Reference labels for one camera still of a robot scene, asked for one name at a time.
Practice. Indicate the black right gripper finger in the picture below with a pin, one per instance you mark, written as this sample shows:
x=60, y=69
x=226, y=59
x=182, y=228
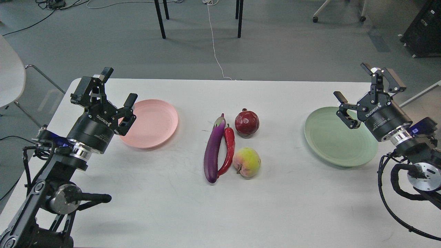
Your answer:
x=395, y=84
x=342, y=113

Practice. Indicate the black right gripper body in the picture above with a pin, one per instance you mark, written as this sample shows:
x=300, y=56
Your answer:
x=383, y=117

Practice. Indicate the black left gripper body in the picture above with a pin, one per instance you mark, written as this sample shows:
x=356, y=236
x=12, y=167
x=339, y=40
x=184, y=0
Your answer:
x=95, y=127

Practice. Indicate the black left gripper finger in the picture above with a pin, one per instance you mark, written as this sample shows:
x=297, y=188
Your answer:
x=125, y=115
x=91, y=90

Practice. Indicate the purple eggplant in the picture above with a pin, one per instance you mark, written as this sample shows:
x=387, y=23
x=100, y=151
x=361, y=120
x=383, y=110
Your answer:
x=210, y=162

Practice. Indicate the red chili pepper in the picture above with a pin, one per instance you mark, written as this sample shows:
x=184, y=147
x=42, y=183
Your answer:
x=230, y=142

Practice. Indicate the red pomegranate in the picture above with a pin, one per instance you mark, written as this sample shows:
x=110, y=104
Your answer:
x=247, y=123

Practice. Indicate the yellow pink peach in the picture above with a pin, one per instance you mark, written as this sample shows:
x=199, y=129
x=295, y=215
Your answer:
x=247, y=162

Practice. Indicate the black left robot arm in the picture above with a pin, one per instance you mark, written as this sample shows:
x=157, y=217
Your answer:
x=45, y=219

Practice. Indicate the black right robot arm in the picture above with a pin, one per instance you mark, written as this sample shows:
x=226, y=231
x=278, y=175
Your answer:
x=416, y=174

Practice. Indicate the green plate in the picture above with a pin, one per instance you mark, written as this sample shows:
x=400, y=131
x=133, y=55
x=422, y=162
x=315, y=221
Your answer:
x=335, y=143

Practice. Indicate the pink plate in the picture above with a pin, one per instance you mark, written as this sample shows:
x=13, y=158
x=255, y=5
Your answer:
x=156, y=122

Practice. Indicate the black equipment case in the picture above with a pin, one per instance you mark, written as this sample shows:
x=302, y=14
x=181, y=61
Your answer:
x=423, y=37

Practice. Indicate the white chair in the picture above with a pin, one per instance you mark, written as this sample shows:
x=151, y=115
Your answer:
x=13, y=77

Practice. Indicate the white office chair base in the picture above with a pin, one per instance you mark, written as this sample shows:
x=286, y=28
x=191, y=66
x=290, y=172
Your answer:
x=338, y=10

